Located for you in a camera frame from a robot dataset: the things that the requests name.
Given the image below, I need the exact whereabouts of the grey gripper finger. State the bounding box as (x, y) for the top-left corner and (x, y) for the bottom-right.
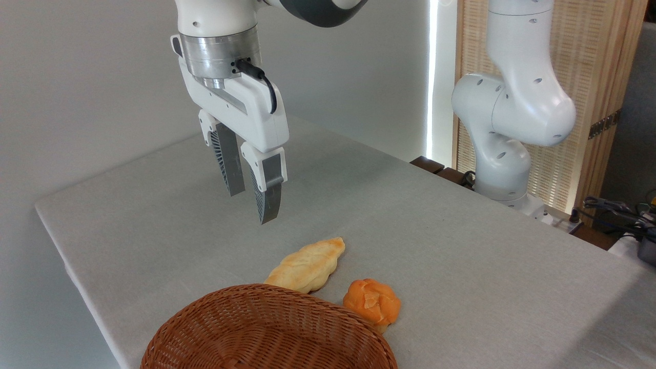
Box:
(198, 109), (246, 197)
(240, 141), (288, 226)

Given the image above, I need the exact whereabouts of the long pale bread loaf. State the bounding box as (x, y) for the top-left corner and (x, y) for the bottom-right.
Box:
(263, 237), (346, 294)

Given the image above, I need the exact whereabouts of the wooden slatted screen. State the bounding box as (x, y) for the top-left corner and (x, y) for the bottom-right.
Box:
(454, 0), (649, 227)

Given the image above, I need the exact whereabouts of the brown wicker basket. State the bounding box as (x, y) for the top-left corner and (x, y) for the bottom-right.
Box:
(140, 283), (399, 369)

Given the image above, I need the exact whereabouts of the metal screen hinge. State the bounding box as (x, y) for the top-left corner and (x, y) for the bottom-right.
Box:
(588, 109), (622, 140)

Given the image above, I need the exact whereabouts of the dark grey round container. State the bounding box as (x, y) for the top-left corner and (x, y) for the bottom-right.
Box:
(637, 238), (656, 267)

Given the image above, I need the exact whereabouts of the round orange bread bun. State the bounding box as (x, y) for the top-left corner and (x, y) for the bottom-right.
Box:
(342, 278), (402, 335)

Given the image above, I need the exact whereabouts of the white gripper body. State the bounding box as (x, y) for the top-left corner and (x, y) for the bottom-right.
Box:
(171, 34), (290, 153)

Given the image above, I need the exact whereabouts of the black cable bundle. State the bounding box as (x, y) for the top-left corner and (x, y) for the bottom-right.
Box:
(583, 196), (656, 242)

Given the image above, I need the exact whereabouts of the grey tablecloth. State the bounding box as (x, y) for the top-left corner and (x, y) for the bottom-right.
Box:
(35, 110), (656, 369)

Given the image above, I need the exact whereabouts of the dark brown wooden block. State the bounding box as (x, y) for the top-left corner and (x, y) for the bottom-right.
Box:
(436, 167), (475, 190)
(409, 156), (445, 175)

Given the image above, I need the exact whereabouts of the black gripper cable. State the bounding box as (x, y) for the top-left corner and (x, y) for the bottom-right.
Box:
(235, 58), (278, 115)

